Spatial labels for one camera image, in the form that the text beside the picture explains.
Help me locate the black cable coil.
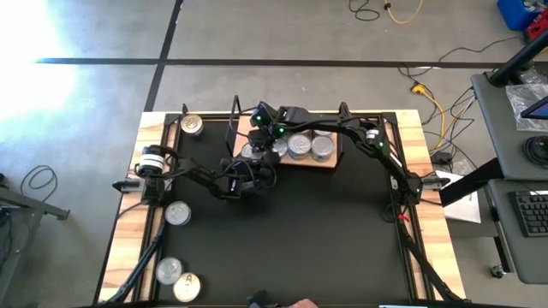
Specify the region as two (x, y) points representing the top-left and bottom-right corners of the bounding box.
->
(522, 135), (548, 169)

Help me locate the black table mat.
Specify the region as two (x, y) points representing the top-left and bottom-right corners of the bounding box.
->
(154, 114), (415, 305)

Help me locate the grey metal stand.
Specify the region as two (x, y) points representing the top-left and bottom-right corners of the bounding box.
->
(0, 173), (72, 258)

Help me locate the grey desk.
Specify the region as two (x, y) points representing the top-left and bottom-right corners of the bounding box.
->
(470, 70), (548, 181)
(487, 178), (548, 286)

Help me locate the white paper sheet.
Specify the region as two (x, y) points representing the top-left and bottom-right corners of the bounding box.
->
(434, 169), (483, 225)

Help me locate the black pole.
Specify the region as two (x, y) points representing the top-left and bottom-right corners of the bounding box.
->
(489, 40), (548, 88)

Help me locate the red box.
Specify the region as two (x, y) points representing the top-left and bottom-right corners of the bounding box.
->
(526, 19), (548, 43)

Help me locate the monitor with blue screen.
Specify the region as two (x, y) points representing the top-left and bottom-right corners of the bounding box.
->
(520, 96), (548, 121)

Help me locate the black power brick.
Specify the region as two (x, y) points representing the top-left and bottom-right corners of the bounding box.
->
(430, 151), (456, 166)

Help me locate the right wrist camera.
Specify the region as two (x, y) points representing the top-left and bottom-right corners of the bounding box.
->
(280, 105), (312, 126)

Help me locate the silver-lid can blue label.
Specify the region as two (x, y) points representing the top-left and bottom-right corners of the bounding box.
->
(240, 143), (259, 161)

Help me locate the yellow cable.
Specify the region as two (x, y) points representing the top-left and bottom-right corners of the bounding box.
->
(384, 0), (426, 25)

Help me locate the black keyboard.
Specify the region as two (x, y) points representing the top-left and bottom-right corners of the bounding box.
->
(508, 190), (548, 239)

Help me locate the black diagonal frame strut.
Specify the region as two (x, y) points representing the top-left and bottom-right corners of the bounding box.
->
(396, 217), (468, 305)
(102, 230), (166, 305)

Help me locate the black cable bundle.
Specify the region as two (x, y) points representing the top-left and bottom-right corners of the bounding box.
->
(421, 85), (479, 170)

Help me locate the gold-lid can cream label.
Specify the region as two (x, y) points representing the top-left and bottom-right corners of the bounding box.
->
(180, 113), (205, 137)

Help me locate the black cable loop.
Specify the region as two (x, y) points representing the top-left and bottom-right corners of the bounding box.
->
(20, 164), (59, 203)

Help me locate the yellow extension cord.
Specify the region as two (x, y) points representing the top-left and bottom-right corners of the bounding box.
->
(409, 82), (451, 149)

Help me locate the blue bin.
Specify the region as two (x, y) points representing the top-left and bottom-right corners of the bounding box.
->
(497, 0), (544, 32)

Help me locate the wooden shelf black metal frame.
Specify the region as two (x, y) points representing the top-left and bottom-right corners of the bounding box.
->
(224, 94), (346, 170)

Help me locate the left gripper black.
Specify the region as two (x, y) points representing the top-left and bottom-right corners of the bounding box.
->
(222, 157), (275, 198)

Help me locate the clear plastic bag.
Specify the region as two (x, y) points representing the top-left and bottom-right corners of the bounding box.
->
(504, 82), (548, 133)

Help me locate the silver-lid can green label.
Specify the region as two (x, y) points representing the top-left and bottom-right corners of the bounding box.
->
(310, 134), (337, 163)

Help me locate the silver-lid can teal label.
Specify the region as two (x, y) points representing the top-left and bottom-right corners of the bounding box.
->
(164, 200), (193, 227)
(286, 133), (313, 161)

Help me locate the person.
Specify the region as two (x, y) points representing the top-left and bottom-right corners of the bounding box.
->
(246, 289), (320, 308)

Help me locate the long black cable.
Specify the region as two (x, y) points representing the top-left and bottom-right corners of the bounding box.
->
(396, 35), (524, 80)

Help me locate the black metal table frame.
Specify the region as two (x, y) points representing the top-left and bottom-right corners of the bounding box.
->
(147, 110), (429, 307)

